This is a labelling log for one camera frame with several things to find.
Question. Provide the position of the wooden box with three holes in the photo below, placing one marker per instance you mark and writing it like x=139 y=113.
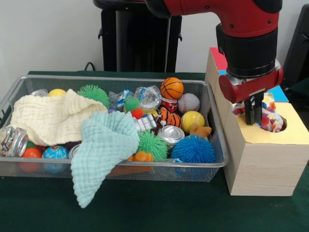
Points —
x=265 y=169

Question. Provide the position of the yellow tennis ball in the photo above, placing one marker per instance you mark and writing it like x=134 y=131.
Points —
x=193 y=120

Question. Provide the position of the blue spiky ball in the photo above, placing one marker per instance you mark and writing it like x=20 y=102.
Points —
x=193 y=149

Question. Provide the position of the cream muslin cloth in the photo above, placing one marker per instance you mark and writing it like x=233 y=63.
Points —
x=48 y=118

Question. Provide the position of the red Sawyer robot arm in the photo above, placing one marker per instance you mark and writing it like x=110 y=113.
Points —
x=241 y=31

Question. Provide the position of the shallow clear mesh bin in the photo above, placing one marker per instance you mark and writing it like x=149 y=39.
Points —
x=169 y=172

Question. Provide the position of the colourful spotted fabric scrap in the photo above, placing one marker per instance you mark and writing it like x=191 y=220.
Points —
x=271 y=118

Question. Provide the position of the small orange basketball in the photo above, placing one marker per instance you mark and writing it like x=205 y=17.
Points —
x=172 y=88

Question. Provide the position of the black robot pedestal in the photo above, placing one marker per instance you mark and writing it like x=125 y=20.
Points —
x=140 y=41

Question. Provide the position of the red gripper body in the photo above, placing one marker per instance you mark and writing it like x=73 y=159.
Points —
x=248 y=90

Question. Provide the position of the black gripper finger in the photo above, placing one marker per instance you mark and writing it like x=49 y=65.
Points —
x=257 y=108
x=248 y=113

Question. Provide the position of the green spiky ball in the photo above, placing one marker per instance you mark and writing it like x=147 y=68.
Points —
x=93 y=94
x=152 y=145

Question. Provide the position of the silver drink can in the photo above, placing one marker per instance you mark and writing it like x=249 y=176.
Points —
x=170 y=134

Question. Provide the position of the mint muslin cloth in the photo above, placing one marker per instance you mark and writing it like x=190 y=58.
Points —
x=103 y=149

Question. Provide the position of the dark green table cloth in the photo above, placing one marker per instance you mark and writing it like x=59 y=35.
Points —
x=154 y=212

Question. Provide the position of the black monitor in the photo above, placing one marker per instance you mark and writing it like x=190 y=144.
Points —
x=297 y=48

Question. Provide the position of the orange tiger plush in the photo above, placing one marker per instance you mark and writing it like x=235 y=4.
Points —
x=171 y=118

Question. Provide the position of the white baseball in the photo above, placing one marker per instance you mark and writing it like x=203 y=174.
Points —
x=189 y=103

